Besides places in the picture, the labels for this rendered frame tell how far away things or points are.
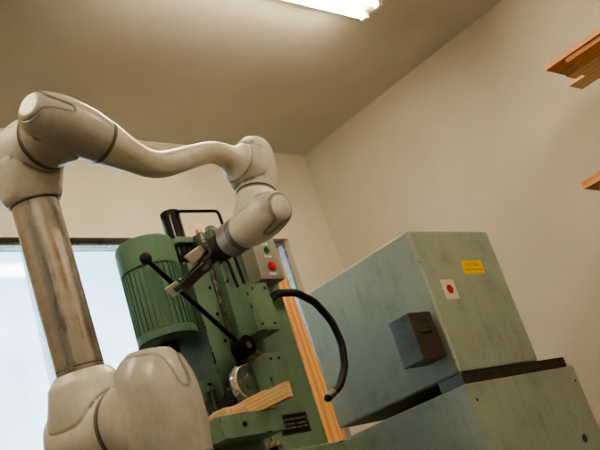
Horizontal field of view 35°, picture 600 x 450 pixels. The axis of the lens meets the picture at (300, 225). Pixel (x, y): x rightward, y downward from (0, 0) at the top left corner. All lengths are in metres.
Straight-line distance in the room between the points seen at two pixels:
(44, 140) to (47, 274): 0.27
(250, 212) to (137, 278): 0.57
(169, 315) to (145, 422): 0.93
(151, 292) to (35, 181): 0.76
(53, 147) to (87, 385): 0.48
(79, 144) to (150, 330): 0.84
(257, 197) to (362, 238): 3.00
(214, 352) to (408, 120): 2.61
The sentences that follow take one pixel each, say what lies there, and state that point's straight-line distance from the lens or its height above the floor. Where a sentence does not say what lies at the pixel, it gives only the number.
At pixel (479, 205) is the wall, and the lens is 4.73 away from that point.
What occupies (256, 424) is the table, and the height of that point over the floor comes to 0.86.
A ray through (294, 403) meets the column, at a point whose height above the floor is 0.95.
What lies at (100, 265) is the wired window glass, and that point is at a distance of 4.44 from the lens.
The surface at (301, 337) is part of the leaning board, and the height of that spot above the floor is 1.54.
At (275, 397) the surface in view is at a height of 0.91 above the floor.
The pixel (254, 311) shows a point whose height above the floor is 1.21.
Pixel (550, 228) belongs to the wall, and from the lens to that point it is 4.51.
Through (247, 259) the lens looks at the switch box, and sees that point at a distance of 2.86.
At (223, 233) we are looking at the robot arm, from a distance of 2.32.
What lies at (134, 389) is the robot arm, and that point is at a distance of 1.78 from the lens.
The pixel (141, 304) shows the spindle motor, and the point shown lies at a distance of 2.68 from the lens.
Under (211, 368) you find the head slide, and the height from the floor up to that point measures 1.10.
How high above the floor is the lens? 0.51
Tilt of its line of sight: 19 degrees up
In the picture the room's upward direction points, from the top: 18 degrees counter-clockwise
